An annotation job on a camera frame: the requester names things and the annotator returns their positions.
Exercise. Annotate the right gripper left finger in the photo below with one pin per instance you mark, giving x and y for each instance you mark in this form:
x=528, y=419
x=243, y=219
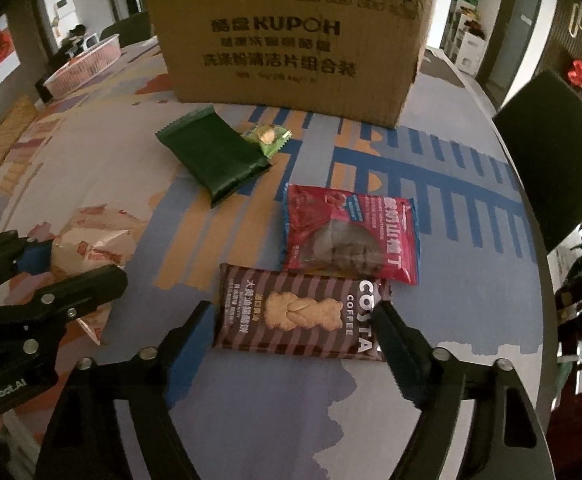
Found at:
x=84, y=439

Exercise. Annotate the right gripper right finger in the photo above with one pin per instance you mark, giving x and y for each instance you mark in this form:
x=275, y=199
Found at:
x=505, y=439

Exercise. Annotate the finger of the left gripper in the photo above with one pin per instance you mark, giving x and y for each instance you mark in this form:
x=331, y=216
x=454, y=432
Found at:
x=64, y=301
x=23, y=255

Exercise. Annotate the pink beige snack bag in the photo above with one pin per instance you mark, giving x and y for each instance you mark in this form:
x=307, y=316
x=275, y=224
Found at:
x=95, y=236

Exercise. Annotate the brown striped Costa biscuit packet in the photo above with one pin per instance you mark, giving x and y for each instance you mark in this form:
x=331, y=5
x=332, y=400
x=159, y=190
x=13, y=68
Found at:
x=298, y=314

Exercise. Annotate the dark green snack packet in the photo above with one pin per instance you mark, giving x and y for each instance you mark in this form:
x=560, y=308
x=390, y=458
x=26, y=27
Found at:
x=216, y=155

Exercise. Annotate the red hawthorn snack packet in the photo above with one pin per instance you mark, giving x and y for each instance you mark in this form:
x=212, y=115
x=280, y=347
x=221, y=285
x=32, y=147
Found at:
x=337, y=232

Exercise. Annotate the woven brown mat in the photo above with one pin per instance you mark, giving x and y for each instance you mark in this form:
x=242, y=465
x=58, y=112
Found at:
x=21, y=115

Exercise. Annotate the colourful patterned tablecloth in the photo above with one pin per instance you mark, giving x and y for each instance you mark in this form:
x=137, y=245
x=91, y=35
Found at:
x=289, y=412

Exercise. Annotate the pink plastic basket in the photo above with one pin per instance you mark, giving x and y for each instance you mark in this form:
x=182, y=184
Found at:
x=84, y=67

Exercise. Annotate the small light green snack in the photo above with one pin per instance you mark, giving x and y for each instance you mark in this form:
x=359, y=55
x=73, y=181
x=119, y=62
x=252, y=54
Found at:
x=270, y=139

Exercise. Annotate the dark chair behind table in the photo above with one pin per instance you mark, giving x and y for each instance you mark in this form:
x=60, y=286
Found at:
x=136, y=28

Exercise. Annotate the black chair right side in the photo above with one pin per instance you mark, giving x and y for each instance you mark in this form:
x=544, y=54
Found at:
x=541, y=127

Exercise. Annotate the brown cardboard box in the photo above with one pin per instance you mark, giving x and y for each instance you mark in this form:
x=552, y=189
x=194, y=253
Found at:
x=356, y=59

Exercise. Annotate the white shelf unit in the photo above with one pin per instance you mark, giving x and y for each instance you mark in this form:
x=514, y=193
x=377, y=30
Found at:
x=464, y=40

